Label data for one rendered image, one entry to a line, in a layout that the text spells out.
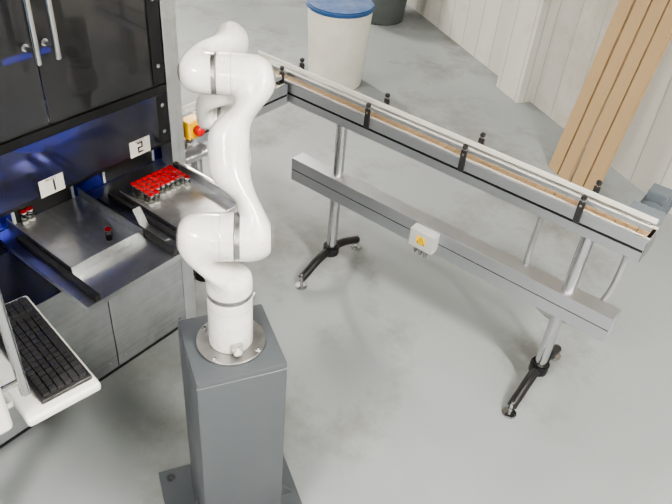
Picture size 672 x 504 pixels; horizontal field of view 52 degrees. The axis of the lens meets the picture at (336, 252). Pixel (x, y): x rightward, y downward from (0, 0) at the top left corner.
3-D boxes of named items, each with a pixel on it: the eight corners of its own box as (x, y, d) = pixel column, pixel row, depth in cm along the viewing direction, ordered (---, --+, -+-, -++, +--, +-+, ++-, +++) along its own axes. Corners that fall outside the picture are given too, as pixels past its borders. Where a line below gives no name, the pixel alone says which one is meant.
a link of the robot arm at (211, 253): (252, 307, 176) (252, 232, 161) (178, 307, 174) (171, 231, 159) (253, 276, 185) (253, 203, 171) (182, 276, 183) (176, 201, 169)
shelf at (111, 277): (-5, 239, 218) (-7, 234, 217) (168, 159, 262) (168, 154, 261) (88, 312, 196) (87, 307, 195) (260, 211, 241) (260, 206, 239)
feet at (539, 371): (496, 412, 288) (504, 390, 280) (548, 348, 320) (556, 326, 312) (513, 423, 285) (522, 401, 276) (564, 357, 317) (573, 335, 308)
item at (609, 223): (240, 82, 323) (239, 49, 313) (263, 72, 332) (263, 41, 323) (637, 264, 236) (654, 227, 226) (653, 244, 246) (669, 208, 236)
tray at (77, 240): (8, 228, 220) (6, 219, 218) (79, 195, 236) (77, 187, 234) (73, 276, 204) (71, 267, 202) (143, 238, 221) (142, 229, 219)
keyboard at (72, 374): (-22, 319, 198) (-24, 313, 197) (26, 299, 206) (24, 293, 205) (42, 405, 177) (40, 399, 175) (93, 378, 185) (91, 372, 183)
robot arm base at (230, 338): (274, 358, 188) (275, 308, 177) (204, 374, 182) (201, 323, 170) (254, 311, 202) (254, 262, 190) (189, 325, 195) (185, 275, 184)
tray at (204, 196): (120, 199, 236) (118, 190, 234) (179, 171, 253) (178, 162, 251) (187, 242, 221) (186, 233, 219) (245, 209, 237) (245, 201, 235)
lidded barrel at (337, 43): (348, 63, 554) (355, -13, 517) (377, 89, 521) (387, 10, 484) (292, 70, 535) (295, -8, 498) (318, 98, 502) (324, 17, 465)
